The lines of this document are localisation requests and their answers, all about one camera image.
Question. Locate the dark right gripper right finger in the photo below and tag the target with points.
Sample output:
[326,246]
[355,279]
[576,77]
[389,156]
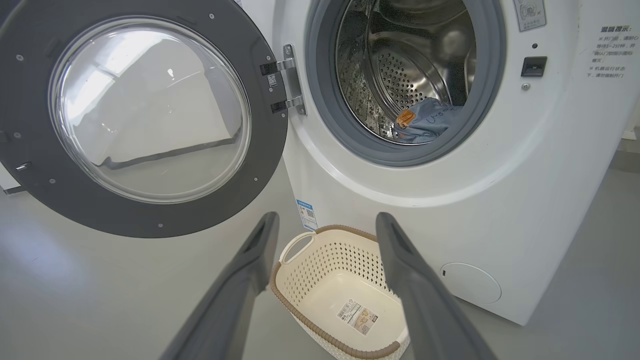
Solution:
[425,310]

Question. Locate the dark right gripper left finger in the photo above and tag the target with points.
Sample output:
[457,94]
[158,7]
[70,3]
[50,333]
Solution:
[235,300]

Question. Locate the black round glass washer door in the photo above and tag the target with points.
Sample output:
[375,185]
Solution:
[150,215]

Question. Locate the blue garment with orange patches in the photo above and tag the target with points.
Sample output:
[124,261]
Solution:
[430,122]

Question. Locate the white front-load washing machine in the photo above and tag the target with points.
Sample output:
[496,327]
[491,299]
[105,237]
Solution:
[450,220]

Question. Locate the metal door hinge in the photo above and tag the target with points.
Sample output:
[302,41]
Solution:
[292,80]

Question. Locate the stainless steel washer drum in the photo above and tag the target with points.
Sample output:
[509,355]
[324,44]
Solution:
[410,75]

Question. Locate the black door latch socket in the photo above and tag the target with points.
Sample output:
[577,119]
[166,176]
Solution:
[534,66]

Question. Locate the round white filter cover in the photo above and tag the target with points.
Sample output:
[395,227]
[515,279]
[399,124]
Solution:
[471,283]

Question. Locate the paper label inside basket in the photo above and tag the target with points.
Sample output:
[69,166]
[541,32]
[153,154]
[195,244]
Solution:
[357,317]

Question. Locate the cream basket with brown rim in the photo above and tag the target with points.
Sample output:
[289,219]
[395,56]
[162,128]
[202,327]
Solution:
[330,280]

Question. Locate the blue energy label sticker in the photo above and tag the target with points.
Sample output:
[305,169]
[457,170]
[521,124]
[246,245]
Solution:
[307,215]

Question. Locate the grey warning sticker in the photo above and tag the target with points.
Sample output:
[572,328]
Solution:
[530,15]

